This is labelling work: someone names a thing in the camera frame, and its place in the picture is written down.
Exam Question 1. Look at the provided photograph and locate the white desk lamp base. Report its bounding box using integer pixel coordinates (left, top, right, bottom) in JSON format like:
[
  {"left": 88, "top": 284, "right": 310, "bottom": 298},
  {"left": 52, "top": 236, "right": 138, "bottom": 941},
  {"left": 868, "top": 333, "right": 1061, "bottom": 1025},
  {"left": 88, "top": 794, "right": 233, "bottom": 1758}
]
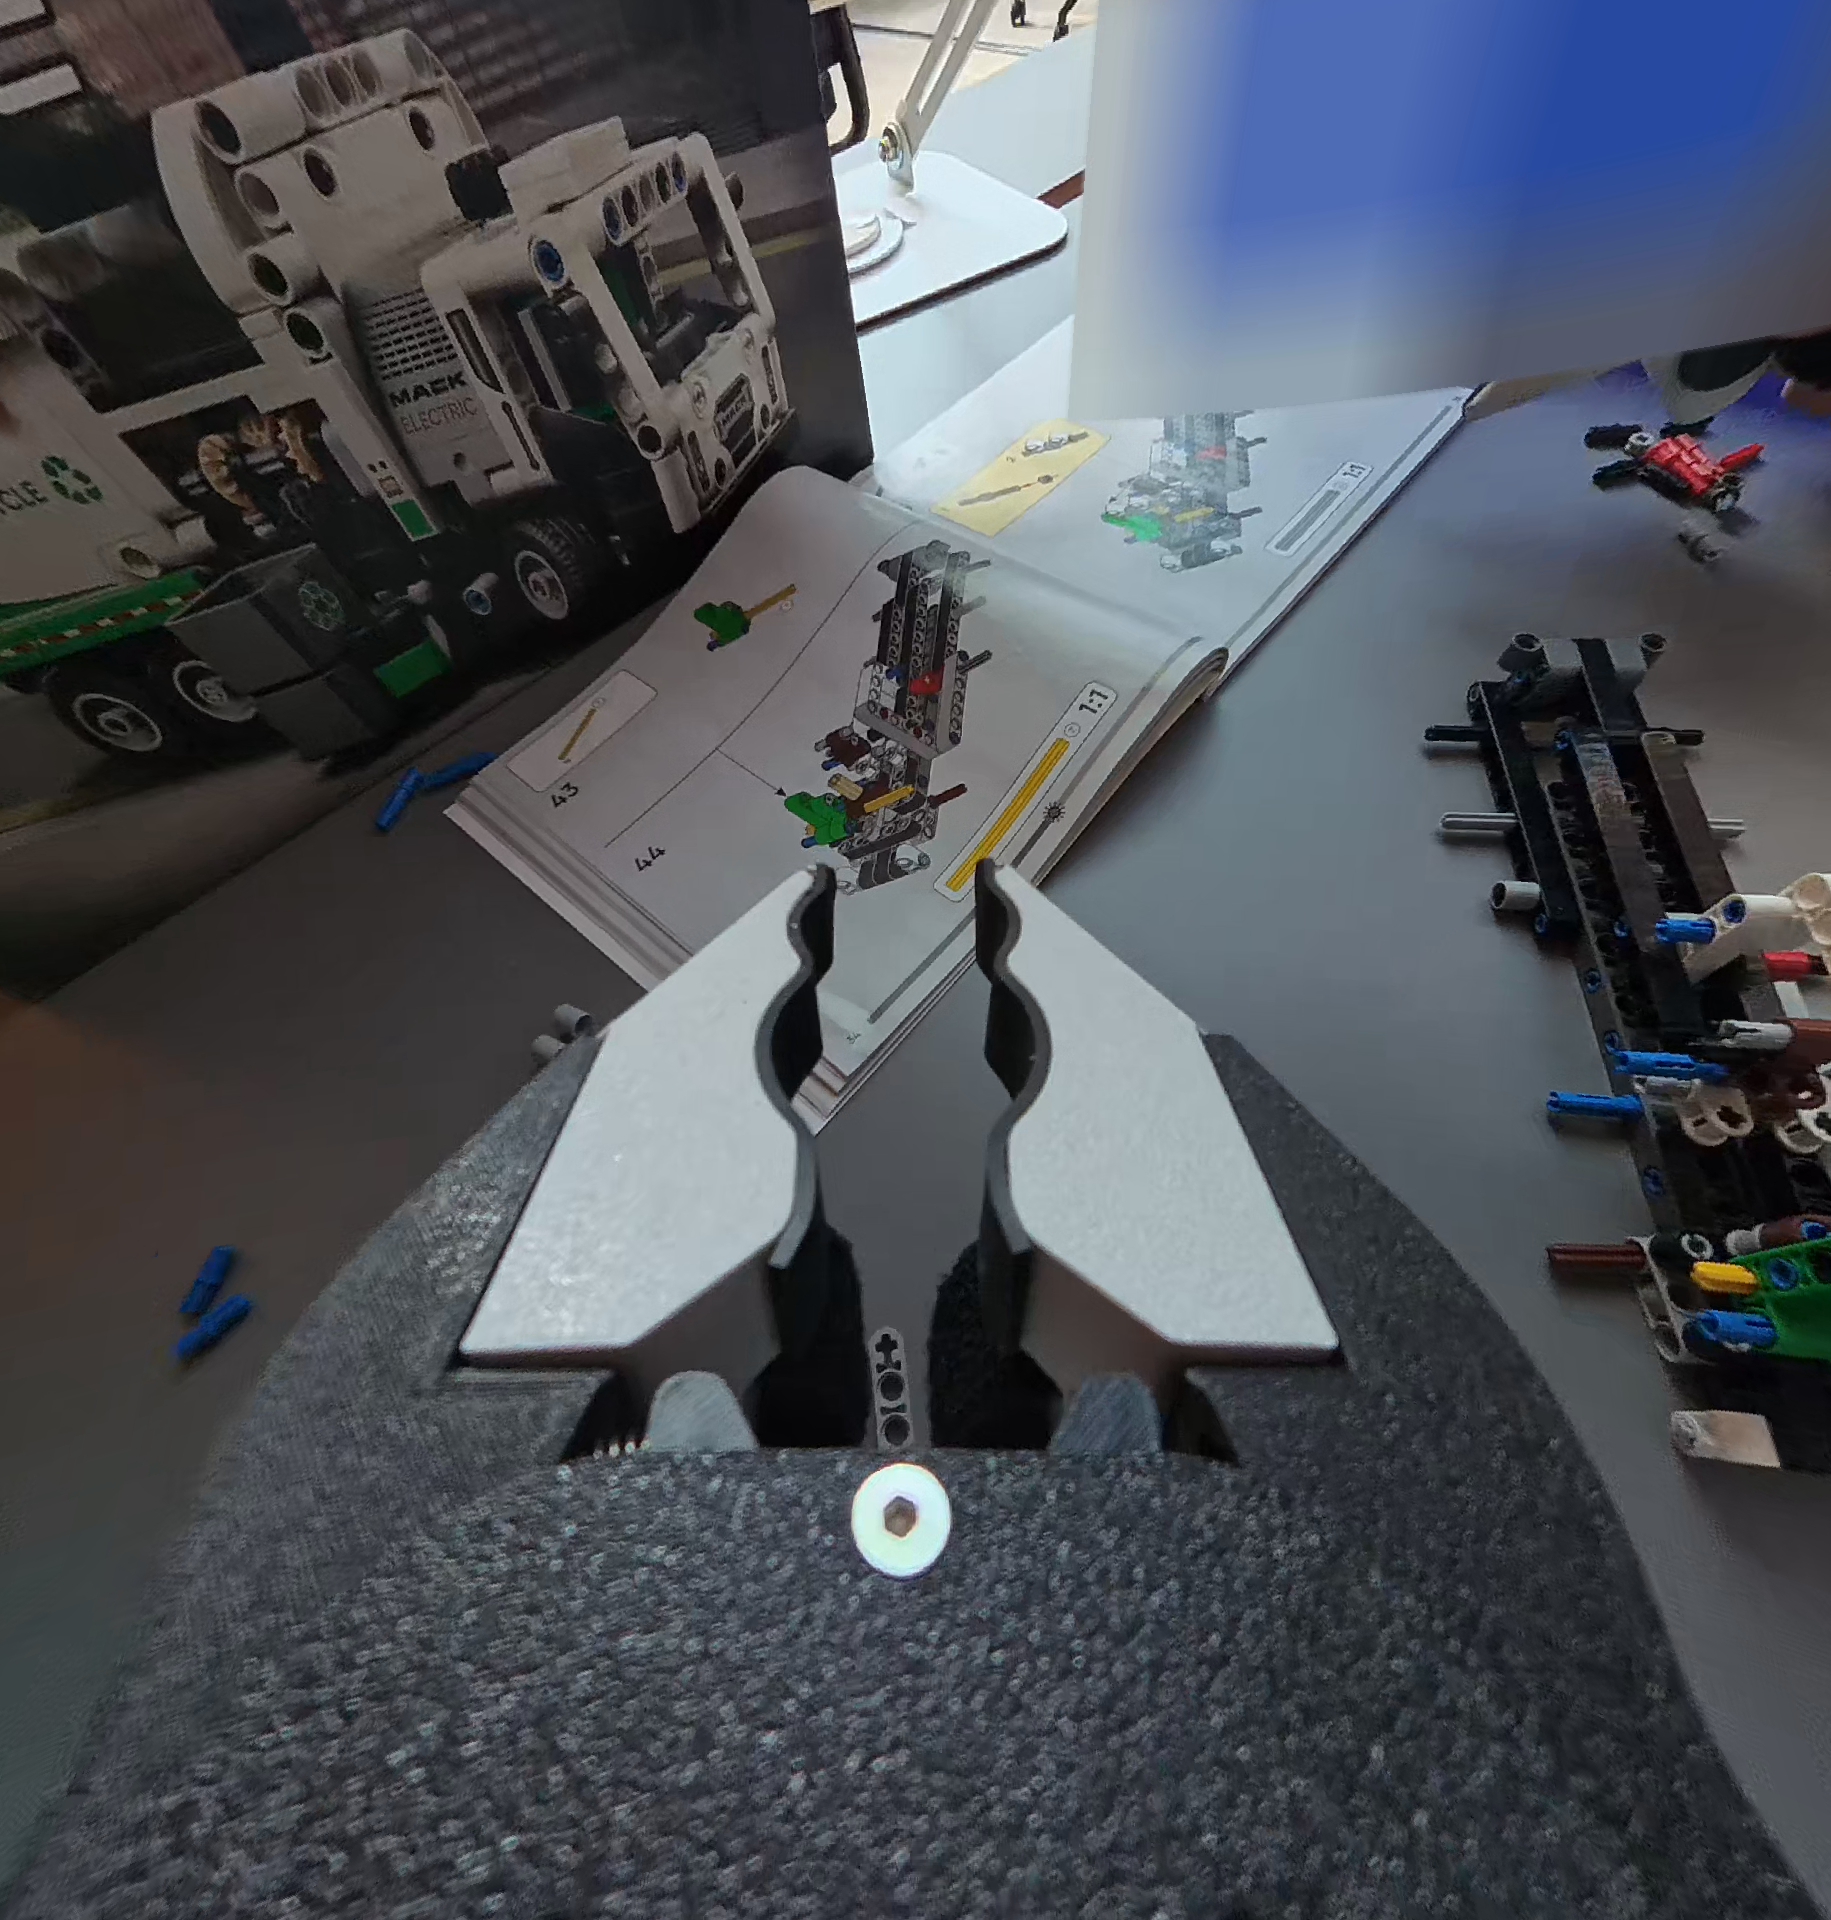
[{"left": 832, "top": 0, "right": 1072, "bottom": 329}]

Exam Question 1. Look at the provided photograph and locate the pair of blue lego pins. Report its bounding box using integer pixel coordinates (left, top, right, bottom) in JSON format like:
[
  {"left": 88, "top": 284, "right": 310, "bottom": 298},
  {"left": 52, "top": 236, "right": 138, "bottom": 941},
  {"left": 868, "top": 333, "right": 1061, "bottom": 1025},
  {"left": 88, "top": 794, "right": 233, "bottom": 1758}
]
[{"left": 173, "top": 1243, "right": 255, "bottom": 1365}]

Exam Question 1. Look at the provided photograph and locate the lego truck set box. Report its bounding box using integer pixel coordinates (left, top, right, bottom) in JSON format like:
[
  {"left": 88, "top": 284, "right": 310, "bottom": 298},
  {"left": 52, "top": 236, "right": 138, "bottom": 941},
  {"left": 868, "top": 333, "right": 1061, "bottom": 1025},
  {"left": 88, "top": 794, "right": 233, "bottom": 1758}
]
[{"left": 0, "top": 0, "right": 876, "bottom": 1002}]

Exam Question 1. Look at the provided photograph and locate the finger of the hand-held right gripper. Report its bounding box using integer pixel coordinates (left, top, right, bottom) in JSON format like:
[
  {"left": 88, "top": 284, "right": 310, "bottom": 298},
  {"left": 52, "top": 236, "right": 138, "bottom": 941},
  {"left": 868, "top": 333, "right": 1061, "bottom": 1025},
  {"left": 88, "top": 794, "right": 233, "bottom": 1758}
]
[{"left": 1642, "top": 333, "right": 1796, "bottom": 431}]

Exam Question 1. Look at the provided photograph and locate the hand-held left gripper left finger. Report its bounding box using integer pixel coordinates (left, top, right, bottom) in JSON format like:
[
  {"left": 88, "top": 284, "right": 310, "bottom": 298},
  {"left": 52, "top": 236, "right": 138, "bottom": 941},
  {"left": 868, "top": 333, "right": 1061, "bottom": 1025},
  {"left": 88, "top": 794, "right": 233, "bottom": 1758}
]
[{"left": 457, "top": 865, "right": 842, "bottom": 1367}]

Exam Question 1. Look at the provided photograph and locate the lego truck chassis assembly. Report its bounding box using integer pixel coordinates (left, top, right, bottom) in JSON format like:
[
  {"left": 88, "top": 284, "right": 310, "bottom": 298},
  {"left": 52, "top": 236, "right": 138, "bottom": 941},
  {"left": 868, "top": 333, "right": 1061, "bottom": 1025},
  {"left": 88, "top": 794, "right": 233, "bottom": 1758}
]
[{"left": 1425, "top": 630, "right": 1831, "bottom": 1475}]

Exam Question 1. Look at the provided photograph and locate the blue lego pin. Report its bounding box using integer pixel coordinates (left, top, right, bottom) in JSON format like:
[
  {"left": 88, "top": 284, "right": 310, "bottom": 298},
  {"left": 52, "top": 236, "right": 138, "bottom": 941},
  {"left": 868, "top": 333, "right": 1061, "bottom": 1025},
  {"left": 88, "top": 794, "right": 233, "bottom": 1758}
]
[{"left": 372, "top": 747, "right": 496, "bottom": 834}]

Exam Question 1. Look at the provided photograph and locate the small red black assembly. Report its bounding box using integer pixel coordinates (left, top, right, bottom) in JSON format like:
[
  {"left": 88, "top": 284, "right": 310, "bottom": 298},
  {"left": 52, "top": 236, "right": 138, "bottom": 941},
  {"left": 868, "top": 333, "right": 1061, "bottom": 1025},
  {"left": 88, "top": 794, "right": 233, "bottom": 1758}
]
[{"left": 1585, "top": 417, "right": 1770, "bottom": 520}]

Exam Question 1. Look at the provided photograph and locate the open lego instruction booklet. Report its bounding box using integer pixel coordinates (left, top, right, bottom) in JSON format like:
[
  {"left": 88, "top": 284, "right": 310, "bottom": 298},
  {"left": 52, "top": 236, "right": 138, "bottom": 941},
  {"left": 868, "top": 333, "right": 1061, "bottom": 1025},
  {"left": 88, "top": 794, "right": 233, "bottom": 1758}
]
[{"left": 445, "top": 387, "right": 1482, "bottom": 1135}]

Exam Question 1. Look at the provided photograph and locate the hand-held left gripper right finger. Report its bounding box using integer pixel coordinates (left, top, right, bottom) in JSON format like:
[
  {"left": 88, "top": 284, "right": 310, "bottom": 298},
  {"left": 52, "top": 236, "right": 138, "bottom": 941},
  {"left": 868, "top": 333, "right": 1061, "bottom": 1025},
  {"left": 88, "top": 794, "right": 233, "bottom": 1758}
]
[{"left": 975, "top": 862, "right": 1339, "bottom": 1367}]

